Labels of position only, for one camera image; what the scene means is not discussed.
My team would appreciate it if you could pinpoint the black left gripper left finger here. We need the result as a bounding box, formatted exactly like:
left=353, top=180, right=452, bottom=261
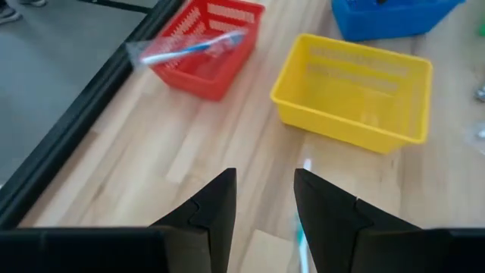
left=149, top=168, right=238, bottom=273

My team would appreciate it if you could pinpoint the black aluminium table frame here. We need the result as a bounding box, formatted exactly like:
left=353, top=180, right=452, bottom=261
left=0, top=0, right=186, bottom=231

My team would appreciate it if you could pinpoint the blue plastic basket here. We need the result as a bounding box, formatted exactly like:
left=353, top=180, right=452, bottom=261
left=331, top=0, right=467, bottom=42

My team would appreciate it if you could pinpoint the teal toothbrush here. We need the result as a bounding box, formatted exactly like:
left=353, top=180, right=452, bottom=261
left=295, top=158, right=312, bottom=273

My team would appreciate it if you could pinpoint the red plastic basket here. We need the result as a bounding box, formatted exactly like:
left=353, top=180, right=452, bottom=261
left=149, top=0, right=265, bottom=102

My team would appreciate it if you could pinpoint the white toothpaste tube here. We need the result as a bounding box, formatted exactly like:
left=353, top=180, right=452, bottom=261
left=468, top=121, right=485, bottom=155

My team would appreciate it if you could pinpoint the yellow plastic basket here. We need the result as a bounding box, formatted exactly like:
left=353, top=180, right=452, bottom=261
left=269, top=33, right=434, bottom=155

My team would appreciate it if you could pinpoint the blue toothbrush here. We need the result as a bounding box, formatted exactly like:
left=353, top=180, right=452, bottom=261
left=124, top=29, right=249, bottom=71

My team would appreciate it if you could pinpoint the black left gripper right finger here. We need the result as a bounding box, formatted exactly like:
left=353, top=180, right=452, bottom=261
left=293, top=168, right=421, bottom=273

